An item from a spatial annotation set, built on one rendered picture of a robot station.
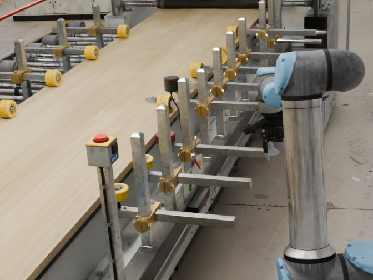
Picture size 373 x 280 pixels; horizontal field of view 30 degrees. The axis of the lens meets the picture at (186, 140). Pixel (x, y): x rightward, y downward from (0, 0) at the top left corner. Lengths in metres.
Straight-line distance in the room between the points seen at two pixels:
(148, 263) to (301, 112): 0.79
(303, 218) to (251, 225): 1.97
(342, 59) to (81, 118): 1.49
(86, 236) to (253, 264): 1.37
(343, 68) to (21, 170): 1.31
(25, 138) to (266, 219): 1.61
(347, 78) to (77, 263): 1.09
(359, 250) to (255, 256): 1.64
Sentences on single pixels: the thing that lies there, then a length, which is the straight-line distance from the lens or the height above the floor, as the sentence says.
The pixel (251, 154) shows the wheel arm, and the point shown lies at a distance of 2.76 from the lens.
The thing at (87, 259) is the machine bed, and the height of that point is 0.68.
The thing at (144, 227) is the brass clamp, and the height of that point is 0.81.
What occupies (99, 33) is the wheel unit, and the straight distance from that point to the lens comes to 4.50.
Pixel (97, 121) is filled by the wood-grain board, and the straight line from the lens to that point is 3.07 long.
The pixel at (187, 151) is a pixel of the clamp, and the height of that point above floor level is 0.87.
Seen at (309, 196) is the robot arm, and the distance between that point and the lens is 1.98.
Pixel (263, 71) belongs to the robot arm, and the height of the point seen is 1.20.
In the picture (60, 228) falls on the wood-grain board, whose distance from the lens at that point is 2.24.
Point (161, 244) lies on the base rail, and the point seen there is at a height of 0.70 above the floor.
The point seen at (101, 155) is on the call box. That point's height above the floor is 1.19.
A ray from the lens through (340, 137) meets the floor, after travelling 5.09.
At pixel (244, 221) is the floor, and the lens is 3.99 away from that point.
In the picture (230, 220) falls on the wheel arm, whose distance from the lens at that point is 2.33.
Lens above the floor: 1.97
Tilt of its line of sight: 23 degrees down
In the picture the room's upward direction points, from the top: 4 degrees counter-clockwise
